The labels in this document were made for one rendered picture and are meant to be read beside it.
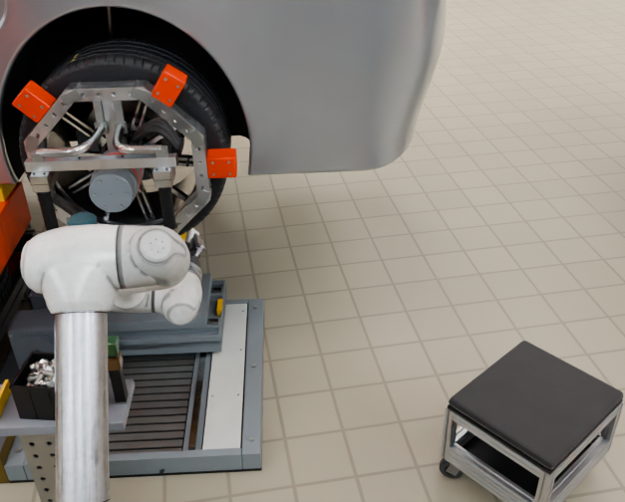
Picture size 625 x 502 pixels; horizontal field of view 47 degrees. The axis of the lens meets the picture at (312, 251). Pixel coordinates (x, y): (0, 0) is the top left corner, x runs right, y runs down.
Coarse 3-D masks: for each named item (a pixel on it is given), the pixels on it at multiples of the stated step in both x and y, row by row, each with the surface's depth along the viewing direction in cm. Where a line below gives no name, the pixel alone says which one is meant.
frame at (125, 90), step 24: (72, 96) 207; (96, 96) 208; (120, 96) 208; (144, 96) 208; (48, 120) 211; (168, 120) 213; (192, 120) 218; (24, 144) 215; (192, 144) 218; (192, 216) 231
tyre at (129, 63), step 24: (96, 48) 223; (120, 48) 220; (144, 48) 224; (168, 48) 231; (72, 72) 212; (96, 72) 212; (120, 72) 213; (144, 72) 213; (192, 72) 229; (192, 96) 218; (216, 96) 235; (24, 120) 220; (216, 120) 224; (216, 144) 227; (24, 168) 230; (216, 192) 236
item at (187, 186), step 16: (144, 112) 222; (64, 128) 243; (80, 128) 224; (128, 128) 230; (48, 144) 224; (64, 144) 243; (144, 144) 228; (64, 176) 237; (80, 176) 247; (192, 176) 249; (64, 192) 234; (80, 192) 242; (144, 192) 237; (176, 192) 238; (192, 192) 236; (80, 208) 237; (96, 208) 242; (128, 208) 249; (144, 208) 240; (160, 208) 247; (176, 208) 239; (112, 224) 241; (128, 224) 241; (144, 224) 241
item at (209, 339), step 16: (224, 288) 287; (224, 304) 284; (208, 320) 266; (128, 336) 264; (144, 336) 264; (160, 336) 264; (176, 336) 264; (192, 336) 260; (208, 336) 260; (128, 352) 262; (144, 352) 263; (160, 352) 263; (176, 352) 263; (192, 352) 264
